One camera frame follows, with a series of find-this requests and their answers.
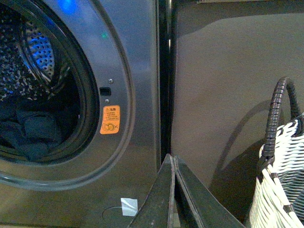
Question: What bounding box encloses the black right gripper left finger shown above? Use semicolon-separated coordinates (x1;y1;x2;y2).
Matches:
128;154;175;228

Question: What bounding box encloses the grey cabinet side panel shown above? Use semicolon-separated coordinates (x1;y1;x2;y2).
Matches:
171;0;304;222

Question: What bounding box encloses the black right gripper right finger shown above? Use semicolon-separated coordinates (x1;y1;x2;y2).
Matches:
174;155;244;228

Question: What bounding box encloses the black and white woven basket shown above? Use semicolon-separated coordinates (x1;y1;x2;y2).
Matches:
245;77;304;228

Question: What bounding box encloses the dark blue garment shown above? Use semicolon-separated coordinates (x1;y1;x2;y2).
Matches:
0;99;79;162

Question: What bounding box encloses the orange warning sticker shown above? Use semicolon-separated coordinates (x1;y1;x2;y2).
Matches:
100;105;121;134

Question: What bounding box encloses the white tape piece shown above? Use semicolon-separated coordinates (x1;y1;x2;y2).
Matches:
121;198;138;217

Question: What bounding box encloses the grey front-load washing machine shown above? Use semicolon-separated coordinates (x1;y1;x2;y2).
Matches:
0;0;161;228

